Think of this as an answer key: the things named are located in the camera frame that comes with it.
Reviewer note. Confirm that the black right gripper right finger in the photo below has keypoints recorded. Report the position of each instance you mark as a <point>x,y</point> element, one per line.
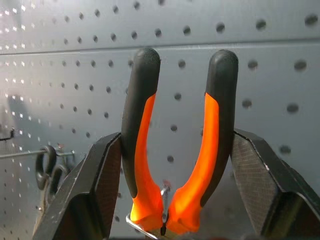
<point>275,195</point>

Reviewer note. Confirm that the grey metal pegboard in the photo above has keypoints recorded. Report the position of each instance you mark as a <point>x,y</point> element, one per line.
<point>75,75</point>

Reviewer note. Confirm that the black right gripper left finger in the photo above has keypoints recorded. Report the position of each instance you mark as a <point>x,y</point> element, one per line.
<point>82,200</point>

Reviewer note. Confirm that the orange and black pliers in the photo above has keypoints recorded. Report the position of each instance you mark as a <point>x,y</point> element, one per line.
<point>142,140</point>

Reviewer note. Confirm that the black pegboard hook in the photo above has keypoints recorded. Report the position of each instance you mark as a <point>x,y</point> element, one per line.
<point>7,136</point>

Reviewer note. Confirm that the long silver pegboard hook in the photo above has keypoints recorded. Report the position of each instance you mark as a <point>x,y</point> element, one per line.
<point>27,153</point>

